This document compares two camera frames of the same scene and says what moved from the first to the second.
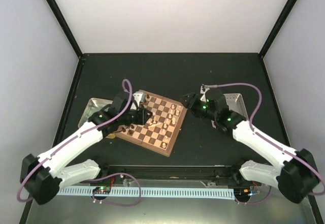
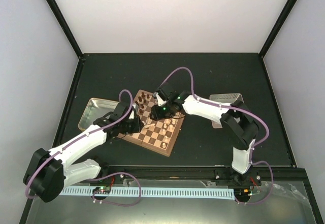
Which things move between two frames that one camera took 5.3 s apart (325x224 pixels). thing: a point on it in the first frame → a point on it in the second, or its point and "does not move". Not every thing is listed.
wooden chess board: (160, 133) does not move
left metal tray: (94, 105) does not move
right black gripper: (191, 102) → (158, 116)
